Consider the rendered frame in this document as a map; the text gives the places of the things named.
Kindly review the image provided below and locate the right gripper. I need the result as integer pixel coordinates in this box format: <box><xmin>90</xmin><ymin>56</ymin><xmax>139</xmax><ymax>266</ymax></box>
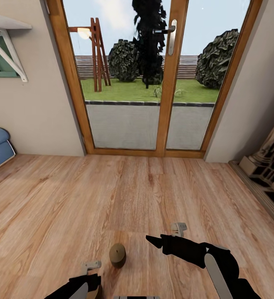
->
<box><xmin>146</xmin><ymin>234</ymin><xmax>192</xmax><ymax>263</ymax></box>

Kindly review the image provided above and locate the pillar candle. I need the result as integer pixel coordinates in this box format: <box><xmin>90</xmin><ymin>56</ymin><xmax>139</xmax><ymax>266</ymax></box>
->
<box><xmin>109</xmin><ymin>244</ymin><xmax>126</xmax><ymax>268</ymax></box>
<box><xmin>86</xmin><ymin>284</ymin><xmax>102</xmax><ymax>299</ymax></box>

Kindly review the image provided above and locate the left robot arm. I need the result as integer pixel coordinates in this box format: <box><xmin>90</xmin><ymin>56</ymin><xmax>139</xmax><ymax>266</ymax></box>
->
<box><xmin>44</xmin><ymin>260</ymin><xmax>102</xmax><ymax>299</ymax></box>

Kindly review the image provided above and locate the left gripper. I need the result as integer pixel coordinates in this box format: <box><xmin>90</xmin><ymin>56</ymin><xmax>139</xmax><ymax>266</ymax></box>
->
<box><xmin>84</xmin><ymin>274</ymin><xmax>101</xmax><ymax>292</ymax></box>

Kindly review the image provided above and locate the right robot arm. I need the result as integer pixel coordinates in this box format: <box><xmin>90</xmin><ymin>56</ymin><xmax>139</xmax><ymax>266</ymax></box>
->
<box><xmin>146</xmin><ymin>223</ymin><xmax>261</xmax><ymax>299</ymax></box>

